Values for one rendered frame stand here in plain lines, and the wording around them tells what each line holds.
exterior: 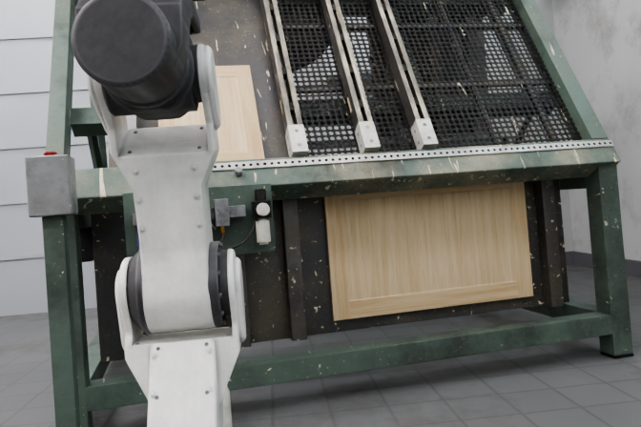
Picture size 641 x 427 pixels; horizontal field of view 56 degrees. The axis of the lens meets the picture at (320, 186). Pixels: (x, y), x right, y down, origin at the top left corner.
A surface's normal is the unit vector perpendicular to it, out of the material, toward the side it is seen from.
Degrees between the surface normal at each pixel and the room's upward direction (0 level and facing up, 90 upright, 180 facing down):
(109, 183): 60
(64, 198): 90
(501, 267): 90
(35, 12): 90
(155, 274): 86
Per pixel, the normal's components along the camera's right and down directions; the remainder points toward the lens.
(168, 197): 0.09, 0.15
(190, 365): 0.04, -0.52
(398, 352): 0.23, -0.04
